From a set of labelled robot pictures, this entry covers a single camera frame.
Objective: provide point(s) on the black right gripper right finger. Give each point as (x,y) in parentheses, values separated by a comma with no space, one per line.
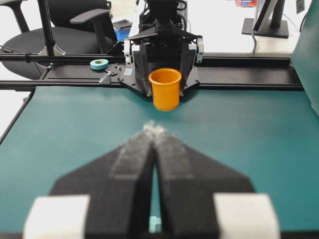
(201,198)

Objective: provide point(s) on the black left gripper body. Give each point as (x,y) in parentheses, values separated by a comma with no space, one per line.
(162,35)

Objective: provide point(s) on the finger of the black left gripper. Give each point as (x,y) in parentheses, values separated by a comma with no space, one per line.
(142,72)
(188,55)

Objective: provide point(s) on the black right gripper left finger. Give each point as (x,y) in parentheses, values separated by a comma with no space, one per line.
(108,198)

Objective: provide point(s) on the orange plastic cup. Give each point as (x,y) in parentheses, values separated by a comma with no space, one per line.
(165,84)

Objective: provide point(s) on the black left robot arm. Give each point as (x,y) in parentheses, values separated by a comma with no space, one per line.
(159,8)

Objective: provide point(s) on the blue plastic box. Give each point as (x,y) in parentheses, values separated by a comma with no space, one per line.
(122,29)

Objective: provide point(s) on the teal tape roll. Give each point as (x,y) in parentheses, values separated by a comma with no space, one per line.
(99,64)

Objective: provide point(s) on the light blue tape strip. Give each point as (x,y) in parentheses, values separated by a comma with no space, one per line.
(155,224)

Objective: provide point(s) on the black office chair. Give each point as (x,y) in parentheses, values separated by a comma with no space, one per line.
(80,27)

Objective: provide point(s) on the black monitor stand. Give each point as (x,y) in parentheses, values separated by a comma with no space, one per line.
(268,20)

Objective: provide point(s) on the metal corner bracket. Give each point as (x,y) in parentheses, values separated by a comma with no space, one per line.
(105,80)

